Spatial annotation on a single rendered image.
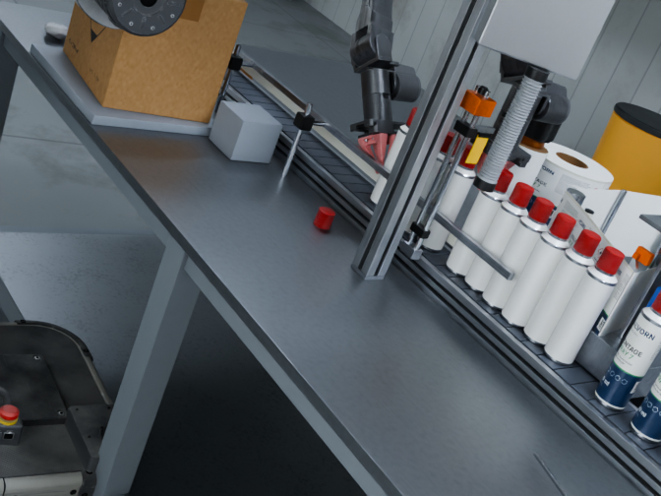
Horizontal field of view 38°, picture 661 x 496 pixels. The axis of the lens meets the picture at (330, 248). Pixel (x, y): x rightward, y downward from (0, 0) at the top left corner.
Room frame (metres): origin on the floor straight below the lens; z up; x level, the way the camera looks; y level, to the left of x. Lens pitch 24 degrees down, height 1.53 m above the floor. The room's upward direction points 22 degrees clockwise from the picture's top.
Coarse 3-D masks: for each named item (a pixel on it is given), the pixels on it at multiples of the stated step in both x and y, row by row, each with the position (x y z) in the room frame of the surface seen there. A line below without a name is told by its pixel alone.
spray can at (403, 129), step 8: (408, 120) 1.78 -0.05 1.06; (400, 128) 1.77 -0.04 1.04; (408, 128) 1.77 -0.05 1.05; (400, 136) 1.77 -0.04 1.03; (392, 144) 1.78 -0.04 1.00; (400, 144) 1.76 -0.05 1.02; (392, 152) 1.77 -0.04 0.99; (392, 160) 1.76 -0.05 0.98; (376, 184) 1.78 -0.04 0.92; (384, 184) 1.76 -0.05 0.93; (376, 192) 1.77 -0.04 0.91; (376, 200) 1.76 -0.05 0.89
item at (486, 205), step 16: (512, 176) 1.61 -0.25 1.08; (480, 192) 1.61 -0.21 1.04; (496, 192) 1.60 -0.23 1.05; (480, 208) 1.59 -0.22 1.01; (496, 208) 1.59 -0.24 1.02; (464, 224) 1.61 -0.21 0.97; (480, 224) 1.59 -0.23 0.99; (480, 240) 1.59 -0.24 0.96; (464, 256) 1.59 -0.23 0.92; (464, 272) 1.59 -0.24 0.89
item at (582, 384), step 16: (240, 80) 2.22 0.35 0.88; (256, 96) 2.14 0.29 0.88; (272, 112) 2.07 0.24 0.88; (288, 128) 2.01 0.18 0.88; (304, 144) 1.95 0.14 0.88; (320, 144) 1.99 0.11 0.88; (320, 160) 1.89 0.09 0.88; (336, 160) 1.93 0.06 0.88; (336, 176) 1.84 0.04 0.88; (352, 176) 1.87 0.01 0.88; (352, 192) 1.79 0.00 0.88; (368, 192) 1.82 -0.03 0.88; (432, 256) 1.63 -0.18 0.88; (448, 256) 1.66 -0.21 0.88; (448, 272) 1.59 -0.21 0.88; (464, 288) 1.55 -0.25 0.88; (480, 304) 1.51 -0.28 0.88; (496, 320) 1.48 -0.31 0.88; (560, 368) 1.39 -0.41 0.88; (576, 368) 1.41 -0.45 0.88; (576, 384) 1.36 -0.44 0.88; (592, 384) 1.38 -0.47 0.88; (592, 400) 1.33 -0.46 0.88; (608, 416) 1.30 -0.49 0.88; (624, 416) 1.32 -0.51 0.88; (624, 432) 1.27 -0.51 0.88; (640, 448) 1.25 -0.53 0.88; (656, 448) 1.26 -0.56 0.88
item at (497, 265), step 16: (256, 64) 2.10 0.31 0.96; (272, 80) 2.05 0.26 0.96; (288, 96) 2.00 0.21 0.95; (336, 128) 1.88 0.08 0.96; (352, 144) 1.82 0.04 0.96; (368, 160) 1.78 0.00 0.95; (384, 176) 1.74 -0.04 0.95; (448, 224) 1.60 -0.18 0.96; (464, 240) 1.57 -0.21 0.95; (480, 256) 1.54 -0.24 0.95; (512, 272) 1.50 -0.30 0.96
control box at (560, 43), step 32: (512, 0) 1.50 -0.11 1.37; (544, 0) 1.50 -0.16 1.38; (576, 0) 1.51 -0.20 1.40; (608, 0) 1.52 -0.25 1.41; (480, 32) 1.50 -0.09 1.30; (512, 32) 1.50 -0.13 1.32; (544, 32) 1.51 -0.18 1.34; (576, 32) 1.52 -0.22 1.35; (544, 64) 1.51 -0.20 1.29; (576, 64) 1.52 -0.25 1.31
